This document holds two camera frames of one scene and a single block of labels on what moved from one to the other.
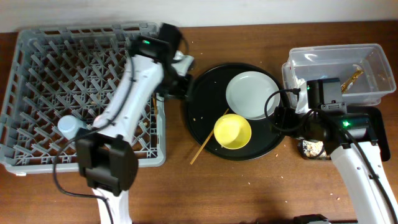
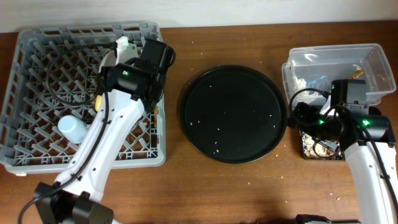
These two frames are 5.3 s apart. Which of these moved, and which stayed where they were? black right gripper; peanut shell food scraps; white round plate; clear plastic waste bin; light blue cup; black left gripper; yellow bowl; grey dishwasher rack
Moved: yellow bowl; black left gripper; black right gripper; white round plate
Stayed: clear plastic waste bin; grey dishwasher rack; light blue cup; peanut shell food scraps
